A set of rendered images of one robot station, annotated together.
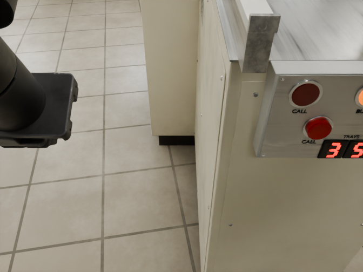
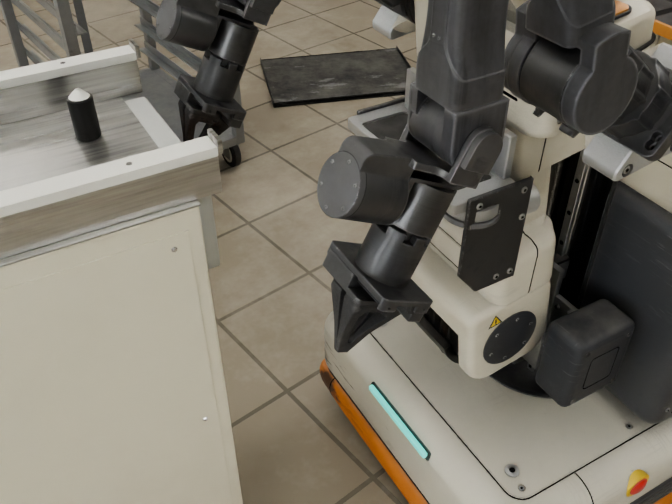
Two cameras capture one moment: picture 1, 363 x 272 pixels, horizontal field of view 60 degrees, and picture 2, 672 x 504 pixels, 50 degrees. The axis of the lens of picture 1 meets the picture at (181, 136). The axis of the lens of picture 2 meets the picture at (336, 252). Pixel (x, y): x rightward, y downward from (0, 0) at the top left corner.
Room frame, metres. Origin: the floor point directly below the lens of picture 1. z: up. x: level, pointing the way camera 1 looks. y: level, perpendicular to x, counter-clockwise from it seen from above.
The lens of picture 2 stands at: (0.54, 0.59, 1.31)
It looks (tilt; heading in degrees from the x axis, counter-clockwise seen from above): 39 degrees down; 240
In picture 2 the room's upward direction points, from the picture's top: straight up
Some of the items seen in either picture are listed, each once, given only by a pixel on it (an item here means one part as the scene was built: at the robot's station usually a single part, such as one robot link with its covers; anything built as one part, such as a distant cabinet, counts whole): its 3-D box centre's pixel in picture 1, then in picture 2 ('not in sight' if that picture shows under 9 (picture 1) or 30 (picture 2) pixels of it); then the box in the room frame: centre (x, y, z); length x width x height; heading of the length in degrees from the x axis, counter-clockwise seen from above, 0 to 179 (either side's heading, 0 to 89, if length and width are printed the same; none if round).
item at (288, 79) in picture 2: not in sight; (339, 74); (-0.84, -1.78, 0.02); 0.60 x 0.40 x 0.03; 162
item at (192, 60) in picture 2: not in sight; (178, 50); (-0.13, -1.62, 0.33); 0.64 x 0.03 x 0.03; 97
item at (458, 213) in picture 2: not in sight; (441, 172); (-0.01, -0.06, 0.77); 0.28 x 0.16 x 0.22; 90
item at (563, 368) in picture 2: not in sight; (506, 328); (-0.13, 0.00, 0.45); 0.28 x 0.27 x 0.25; 90
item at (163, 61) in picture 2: not in sight; (182, 75); (-0.13, -1.62, 0.24); 0.64 x 0.03 x 0.03; 97
